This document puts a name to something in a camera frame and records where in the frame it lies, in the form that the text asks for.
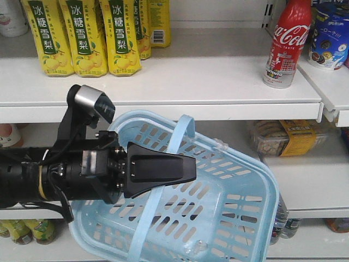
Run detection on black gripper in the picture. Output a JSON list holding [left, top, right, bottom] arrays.
[[40, 130, 197, 204]]

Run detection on light blue plastic basket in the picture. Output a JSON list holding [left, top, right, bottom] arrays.
[[69, 110, 279, 261]]

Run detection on red coca cola bottle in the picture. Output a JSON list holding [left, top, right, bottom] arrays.
[[263, 0, 311, 88]]

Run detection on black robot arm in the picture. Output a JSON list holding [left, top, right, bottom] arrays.
[[1, 130, 196, 208]]

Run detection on yellow pear drink bottle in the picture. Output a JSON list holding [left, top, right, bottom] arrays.
[[21, 1, 75, 77], [59, 0, 109, 78], [99, 0, 142, 77]]

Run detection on white metal shelving unit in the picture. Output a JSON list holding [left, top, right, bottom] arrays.
[[1, 1, 348, 261]]

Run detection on yellow labelled pastry box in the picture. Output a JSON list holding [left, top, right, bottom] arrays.
[[248, 120, 334, 157]]

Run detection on clear water bottle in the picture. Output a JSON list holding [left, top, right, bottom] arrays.
[[269, 194, 288, 245]]

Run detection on blue cookie cup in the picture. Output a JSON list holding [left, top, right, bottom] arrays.
[[308, 3, 348, 71]]

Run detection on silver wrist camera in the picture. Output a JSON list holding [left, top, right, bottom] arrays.
[[67, 85, 116, 129]]

